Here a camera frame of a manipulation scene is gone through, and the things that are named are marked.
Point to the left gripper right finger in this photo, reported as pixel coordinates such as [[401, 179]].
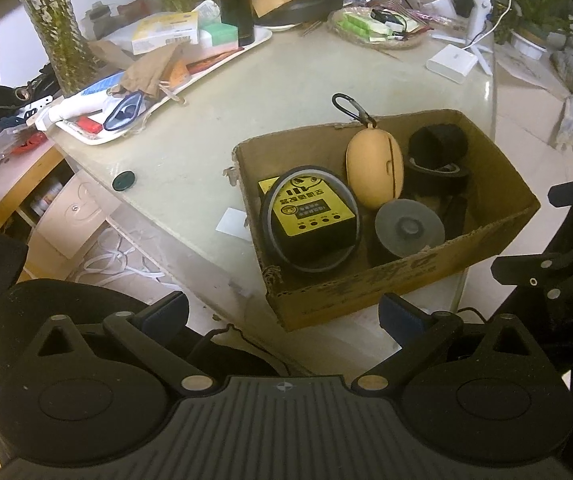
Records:
[[421, 336]]

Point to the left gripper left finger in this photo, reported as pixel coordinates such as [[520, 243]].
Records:
[[145, 335]]

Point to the brown cardboard box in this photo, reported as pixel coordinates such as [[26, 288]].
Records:
[[500, 204]]

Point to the tan pig-shaped pouch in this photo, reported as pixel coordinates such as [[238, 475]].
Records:
[[373, 159]]

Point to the yellow black device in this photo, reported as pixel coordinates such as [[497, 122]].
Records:
[[309, 219]]

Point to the green round cap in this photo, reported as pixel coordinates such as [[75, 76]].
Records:
[[124, 181]]

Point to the blue glasses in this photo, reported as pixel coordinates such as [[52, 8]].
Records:
[[125, 112]]

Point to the white power bank box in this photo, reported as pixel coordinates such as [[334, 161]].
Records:
[[452, 63]]

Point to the white tray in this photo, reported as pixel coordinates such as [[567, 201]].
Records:
[[206, 67]]

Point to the white gimbal stand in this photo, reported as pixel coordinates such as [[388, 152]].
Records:
[[481, 9]]

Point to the yellow white box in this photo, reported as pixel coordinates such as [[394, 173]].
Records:
[[159, 30]]

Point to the green tissue box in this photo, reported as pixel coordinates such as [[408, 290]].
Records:
[[218, 36]]

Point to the glass snack plate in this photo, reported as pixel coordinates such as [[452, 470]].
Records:
[[380, 28]]

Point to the black zip case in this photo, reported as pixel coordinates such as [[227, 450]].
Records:
[[299, 11]]

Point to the left glass vase plant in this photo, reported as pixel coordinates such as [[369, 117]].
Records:
[[68, 52]]

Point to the beige drawstring bag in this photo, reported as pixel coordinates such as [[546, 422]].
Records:
[[156, 74]]

